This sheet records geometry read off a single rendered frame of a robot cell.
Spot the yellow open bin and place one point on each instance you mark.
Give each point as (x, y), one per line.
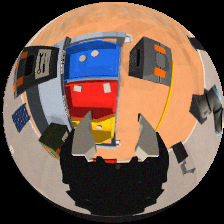
(107, 131)

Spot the blue open bin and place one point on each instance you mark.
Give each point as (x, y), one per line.
(103, 64)

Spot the red bin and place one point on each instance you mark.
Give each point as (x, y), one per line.
(92, 98)

